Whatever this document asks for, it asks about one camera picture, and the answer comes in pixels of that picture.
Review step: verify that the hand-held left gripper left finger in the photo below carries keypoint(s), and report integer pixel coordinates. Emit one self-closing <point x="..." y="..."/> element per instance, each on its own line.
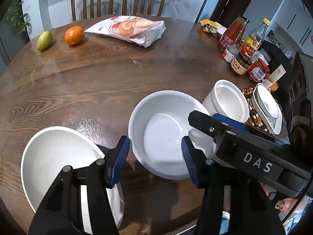
<point x="119" y="161"/>

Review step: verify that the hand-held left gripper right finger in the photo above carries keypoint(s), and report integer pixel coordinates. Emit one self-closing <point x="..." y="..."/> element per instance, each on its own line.
<point x="190" y="161"/>

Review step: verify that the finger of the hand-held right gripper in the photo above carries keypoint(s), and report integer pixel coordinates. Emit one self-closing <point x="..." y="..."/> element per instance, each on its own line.
<point x="203" y="122"/>
<point x="229" y="122"/>

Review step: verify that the white straight-sided bowl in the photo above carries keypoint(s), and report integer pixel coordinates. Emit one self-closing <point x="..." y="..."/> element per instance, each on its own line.
<point x="229" y="100"/>

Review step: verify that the white round bowl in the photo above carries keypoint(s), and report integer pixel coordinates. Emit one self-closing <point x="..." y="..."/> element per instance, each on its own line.
<point x="161" y="132"/>

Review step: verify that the large patterned square plate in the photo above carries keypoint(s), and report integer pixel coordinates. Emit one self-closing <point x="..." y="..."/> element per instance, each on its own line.
<point x="226" y="215"/>

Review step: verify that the beige round bowl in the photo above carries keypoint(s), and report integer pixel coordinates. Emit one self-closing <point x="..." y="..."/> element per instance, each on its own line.
<point x="53" y="156"/>

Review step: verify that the blue square plate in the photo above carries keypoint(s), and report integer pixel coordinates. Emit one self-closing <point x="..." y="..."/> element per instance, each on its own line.
<point x="224" y="226"/>

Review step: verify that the wooden beaded trivet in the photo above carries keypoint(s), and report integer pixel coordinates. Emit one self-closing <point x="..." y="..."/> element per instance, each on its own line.
<point x="254" y="121"/>

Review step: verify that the white rectangular dish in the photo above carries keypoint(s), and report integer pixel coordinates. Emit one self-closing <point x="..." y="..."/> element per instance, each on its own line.
<point x="271" y="124"/>

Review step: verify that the white oval dish dark rim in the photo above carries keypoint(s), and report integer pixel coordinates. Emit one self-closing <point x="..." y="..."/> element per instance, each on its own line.
<point x="266" y="95"/>

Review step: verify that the pink printed clothing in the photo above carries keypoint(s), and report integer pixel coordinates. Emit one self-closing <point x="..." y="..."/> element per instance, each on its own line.
<point x="291" y="204"/>

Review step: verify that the red sauce jar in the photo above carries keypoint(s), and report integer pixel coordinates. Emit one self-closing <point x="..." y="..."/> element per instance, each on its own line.
<point x="258" y="72"/>

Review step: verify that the brown sauce jar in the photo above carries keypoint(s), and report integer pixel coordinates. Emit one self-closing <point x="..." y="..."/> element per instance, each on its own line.
<point x="239" y="64"/>

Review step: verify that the white label jar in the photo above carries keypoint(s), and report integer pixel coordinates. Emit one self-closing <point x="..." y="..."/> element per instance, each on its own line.
<point x="229" y="53"/>

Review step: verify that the black jacket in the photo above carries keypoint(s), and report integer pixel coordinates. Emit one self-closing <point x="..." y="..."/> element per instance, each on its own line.
<point x="278" y="56"/>

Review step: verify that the yellow cap vinegar bottle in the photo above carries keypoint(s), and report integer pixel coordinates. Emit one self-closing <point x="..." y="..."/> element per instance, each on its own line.
<point x="254" y="41"/>

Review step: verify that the red sauce bottle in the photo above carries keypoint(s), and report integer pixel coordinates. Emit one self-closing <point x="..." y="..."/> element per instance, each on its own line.
<point x="234" y="31"/>

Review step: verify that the yellow snack packet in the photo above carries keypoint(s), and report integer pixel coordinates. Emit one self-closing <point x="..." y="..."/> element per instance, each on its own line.
<point x="211" y="28"/>

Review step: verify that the bagged bread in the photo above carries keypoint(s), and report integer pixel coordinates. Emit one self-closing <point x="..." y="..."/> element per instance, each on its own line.
<point x="127" y="28"/>

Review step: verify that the dark wooden door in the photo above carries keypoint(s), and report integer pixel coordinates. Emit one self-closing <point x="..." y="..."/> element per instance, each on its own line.
<point x="232" y="0"/>

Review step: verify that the orange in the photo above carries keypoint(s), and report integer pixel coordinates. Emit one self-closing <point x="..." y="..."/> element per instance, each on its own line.
<point x="74" y="35"/>

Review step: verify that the green pear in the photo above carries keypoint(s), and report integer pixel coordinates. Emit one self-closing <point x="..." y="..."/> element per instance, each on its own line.
<point x="44" y="41"/>

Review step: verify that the trailing green plant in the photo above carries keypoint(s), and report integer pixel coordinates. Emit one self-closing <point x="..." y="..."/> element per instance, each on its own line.
<point x="17" y="19"/>

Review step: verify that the white wall cabinet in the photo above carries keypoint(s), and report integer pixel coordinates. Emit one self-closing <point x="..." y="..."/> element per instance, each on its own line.
<point x="300" y="29"/>

